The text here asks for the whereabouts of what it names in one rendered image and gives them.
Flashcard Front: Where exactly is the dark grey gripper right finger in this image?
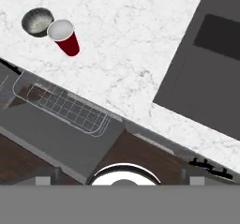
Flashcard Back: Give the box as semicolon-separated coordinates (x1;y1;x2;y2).
181;168;233;187

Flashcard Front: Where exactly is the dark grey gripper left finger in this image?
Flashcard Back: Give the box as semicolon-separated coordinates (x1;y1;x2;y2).
12;167;62;187

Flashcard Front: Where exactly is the grey dishwasher door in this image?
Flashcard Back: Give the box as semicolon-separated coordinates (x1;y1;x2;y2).
0;99;127;186

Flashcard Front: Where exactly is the red plastic cup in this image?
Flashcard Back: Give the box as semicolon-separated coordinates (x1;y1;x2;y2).
46;19;81;58

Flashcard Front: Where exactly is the grey metal bowl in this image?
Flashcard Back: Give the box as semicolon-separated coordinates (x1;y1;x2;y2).
21;7;55;38

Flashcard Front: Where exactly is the white round black-rimmed object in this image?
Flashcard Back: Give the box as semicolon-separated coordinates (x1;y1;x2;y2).
86;162;162;187

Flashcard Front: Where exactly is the brown cupboard front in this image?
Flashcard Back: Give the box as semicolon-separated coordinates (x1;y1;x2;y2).
93;128;201;187

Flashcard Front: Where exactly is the dark grey sink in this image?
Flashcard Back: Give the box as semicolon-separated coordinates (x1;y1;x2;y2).
152;0;240;142

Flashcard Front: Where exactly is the black cupboard handle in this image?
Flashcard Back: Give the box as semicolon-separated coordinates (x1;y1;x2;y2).
188;157;234;180
0;57;23;76

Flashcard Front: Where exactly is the wire dishwasher rack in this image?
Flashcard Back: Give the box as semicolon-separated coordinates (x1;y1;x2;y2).
12;72;113;139

